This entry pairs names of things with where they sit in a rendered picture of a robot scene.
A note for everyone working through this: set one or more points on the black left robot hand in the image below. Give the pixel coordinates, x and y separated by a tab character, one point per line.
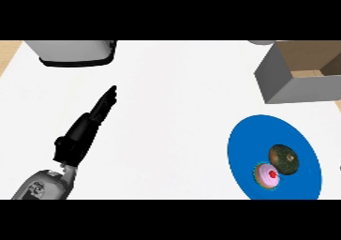
80	134

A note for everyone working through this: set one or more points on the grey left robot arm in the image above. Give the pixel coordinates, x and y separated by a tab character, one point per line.
46	184

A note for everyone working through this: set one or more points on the dark green squash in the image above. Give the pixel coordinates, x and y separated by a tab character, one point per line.
284	159

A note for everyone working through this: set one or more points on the blue round plate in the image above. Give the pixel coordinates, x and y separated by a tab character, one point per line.
275	157

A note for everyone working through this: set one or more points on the grey cardboard box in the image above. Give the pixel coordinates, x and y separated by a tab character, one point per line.
304	70

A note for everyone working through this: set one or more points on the pink frosted cupcake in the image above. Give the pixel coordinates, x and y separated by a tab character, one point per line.
267	176

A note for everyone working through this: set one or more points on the grey and black appliance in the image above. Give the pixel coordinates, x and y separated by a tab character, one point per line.
76	51

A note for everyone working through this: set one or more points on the pale grey round object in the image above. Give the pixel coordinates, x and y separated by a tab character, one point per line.
262	42

